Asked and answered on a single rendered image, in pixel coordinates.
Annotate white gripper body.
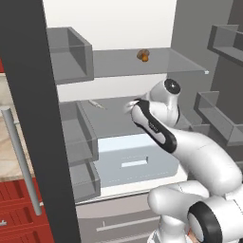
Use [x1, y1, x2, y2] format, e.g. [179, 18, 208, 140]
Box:
[122, 98, 140, 115]

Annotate thin grey food item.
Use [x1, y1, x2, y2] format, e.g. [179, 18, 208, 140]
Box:
[87, 99, 107, 111]

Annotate large grey door bin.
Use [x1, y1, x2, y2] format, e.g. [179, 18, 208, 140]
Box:
[47, 27, 95, 85]

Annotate brown and orange food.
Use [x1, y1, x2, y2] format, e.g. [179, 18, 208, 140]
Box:
[136, 48, 151, 64]

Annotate white fridge interior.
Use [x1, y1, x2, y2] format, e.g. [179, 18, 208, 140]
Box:
[42, 0, 191, 203]

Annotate pale blue crisper drawer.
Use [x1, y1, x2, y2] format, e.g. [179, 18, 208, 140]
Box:
[94, 133, 180, 189]

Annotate grey fridge door handle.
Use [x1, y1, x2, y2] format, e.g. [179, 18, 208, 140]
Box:
[0, 106, 44, 217]

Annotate silver freezer drawer handle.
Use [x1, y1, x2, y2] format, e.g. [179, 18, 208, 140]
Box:
[96, 215, 161, 233]

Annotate grey fridge door with bins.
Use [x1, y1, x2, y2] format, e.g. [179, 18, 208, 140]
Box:
[170, 0, 243, 172]

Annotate grey freezer drawer front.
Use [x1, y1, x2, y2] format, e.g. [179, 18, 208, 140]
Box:
[75, 192, 163, 243]

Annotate dark grey fridge door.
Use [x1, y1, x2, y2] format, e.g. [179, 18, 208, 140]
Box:
[0, 0, 82, 243]

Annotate glass fridge shelf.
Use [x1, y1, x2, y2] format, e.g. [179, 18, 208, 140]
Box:
[77, 96, 193, 140]
[92, 47, 210, 79]

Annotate red cabinet drawers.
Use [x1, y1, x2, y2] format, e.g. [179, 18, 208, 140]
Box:
[0, 178, 55, 243]

